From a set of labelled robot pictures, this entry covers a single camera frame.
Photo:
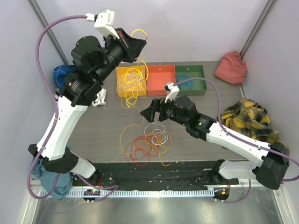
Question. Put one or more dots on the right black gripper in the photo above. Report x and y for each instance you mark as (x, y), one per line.
(158, 104)

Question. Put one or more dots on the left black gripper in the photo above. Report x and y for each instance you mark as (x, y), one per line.
(131, 46)

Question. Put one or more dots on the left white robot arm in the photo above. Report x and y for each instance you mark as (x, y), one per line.
(77, 93)

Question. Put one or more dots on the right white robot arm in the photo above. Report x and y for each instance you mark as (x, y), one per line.
(265, 163)

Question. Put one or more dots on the blue plaid cloth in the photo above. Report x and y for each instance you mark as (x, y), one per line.
(61, 73)

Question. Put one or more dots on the yellow plastic bin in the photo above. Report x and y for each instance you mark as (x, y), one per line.
(131, 81)

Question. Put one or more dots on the red plastic bin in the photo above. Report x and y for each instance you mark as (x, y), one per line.
(159, 76)

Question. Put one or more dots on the black white striped cloth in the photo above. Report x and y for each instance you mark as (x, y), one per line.
(100, 97)

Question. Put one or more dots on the green plastic bin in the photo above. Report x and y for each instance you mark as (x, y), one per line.
(193, 87)

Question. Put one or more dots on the pink cloth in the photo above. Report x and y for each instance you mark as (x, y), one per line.
(231, 69)

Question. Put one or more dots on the yellow plaid shirt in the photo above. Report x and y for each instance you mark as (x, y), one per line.
(250, 119)

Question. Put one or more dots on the teal cloth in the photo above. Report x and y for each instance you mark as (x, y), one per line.
(57, 185)

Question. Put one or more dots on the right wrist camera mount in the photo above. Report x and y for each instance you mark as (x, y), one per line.
(172, 91)

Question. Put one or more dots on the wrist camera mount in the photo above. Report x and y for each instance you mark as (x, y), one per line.
(172, 91)
(103, 22)

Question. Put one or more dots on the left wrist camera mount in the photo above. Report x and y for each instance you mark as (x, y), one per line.
(103, 22)

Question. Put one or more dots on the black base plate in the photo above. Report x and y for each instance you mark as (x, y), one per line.
(153, 176)

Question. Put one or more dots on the left aluminium frame post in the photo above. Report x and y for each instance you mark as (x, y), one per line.
(43, 21)

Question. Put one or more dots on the aluminium frame post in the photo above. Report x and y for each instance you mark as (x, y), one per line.
(43, 21)
(257, 26)

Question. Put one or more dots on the white slotted cable duct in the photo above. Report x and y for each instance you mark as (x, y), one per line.
(85, 193)

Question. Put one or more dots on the right aluminium frame post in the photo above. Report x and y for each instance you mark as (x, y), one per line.
(257, 26)

